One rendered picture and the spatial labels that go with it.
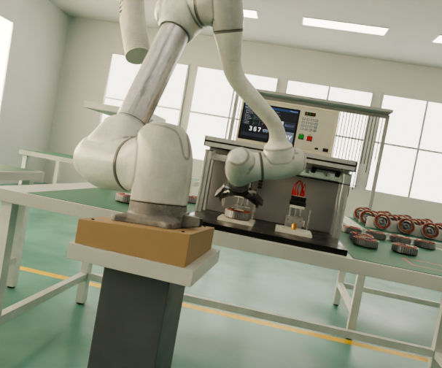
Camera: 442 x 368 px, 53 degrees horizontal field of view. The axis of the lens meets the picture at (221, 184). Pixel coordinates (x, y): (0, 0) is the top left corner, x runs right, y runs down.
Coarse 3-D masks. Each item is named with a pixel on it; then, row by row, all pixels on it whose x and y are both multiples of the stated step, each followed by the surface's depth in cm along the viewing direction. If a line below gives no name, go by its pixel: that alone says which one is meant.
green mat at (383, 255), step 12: (348, 240) 212; (384, 240) 241; (348, 252) 175; (360, 252) 180; (372, 252) 186; (384, 252) 193; (396, 252) 200; (420, 252) 217; (432, 252) 226; (384, 264) 161; (396, 264) 165; (408, 264) 170; (420, 264) 176; (432, 264) 182
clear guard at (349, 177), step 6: (306, 168) 176; (300, 174) 173; (306, 174) 173; (312, 174) 173; (318, 174) 173; (324, 174) 174; (330, 174) 174; (342, 174) 174; (348, 174) 174; (354, 174) 174; (324, 180) 172; (330, 180) 171; (336, 180) 171; (342, 180) 171; (348, 180) 171; (354, 180) 172; (354, 186) 170
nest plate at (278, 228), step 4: (276, 224) 196; (276, 228) 183; (280, 228) 185; (284, 228) 188; (288, 228) 191; (296, 228) 196; (284, 232) 182; (288, 232) 182; (292, 232) 182; (296, 232) 181; (300, 232) 183; (304, 232) 185; (308, 232) 188; (304, 236) 181; (308, 236) 181
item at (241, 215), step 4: (228, 208) 191; (232, 208) 195; (228, 212) 188; (232, 212) 187; (236, 212) 186; (240, 212) 187; (244, 212) 188; (248, 212) 189; (228, 216) 188; (232, 216) 187; (236, 216) 186; (240, 216) 186; (244, 216) 187; (248, 216) 188; (240, 220) 187; (244, 220) 188; (248, 220) 190
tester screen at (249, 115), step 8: (248, 112) 203; (280, 112) 201; (288, 112) 201; (296, 112) 200; (248, 120) 203; (256, 120) 203; (288, 120) 201; (296, 120) 200; (248, 128) 204; (264, 128) 202; (240, 136) 204; (248, 136) 204
